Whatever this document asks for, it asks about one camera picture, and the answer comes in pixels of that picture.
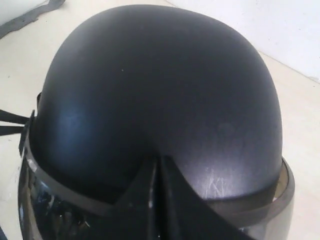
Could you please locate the grey strip on floor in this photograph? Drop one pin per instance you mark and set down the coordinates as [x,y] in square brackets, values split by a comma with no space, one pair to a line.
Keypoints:
[29,17]

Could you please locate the black helmet with tinted visor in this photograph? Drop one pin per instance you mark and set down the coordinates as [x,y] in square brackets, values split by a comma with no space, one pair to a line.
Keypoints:
[138,81]

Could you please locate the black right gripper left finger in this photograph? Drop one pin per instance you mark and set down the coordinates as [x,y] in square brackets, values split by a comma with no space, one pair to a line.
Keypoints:
[134,216]

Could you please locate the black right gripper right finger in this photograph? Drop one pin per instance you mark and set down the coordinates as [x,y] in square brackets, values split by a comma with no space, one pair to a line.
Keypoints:
[185,215]

